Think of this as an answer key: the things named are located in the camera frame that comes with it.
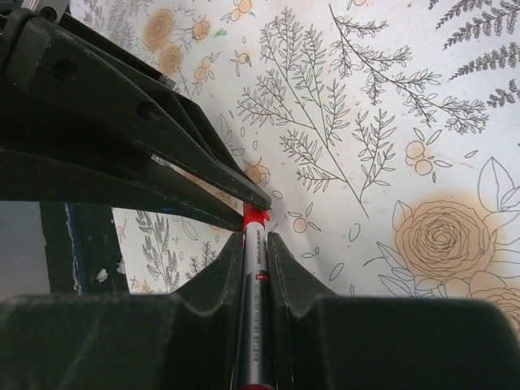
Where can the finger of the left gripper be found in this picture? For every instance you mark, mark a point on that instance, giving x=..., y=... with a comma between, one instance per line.
x=27, y=177
x=71, y=95

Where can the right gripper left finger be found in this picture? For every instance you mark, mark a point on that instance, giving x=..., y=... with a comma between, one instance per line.
x=182, y=340

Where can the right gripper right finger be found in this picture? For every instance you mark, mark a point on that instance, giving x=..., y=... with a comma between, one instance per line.
x=327, y=341

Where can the red whiteboard marker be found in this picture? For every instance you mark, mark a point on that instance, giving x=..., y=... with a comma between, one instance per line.
x=255, y=367

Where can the red marker cap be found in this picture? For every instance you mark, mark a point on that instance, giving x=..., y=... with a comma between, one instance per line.
x=254, y=217

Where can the black base frame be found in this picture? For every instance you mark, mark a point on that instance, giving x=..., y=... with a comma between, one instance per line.
x=82, y=250

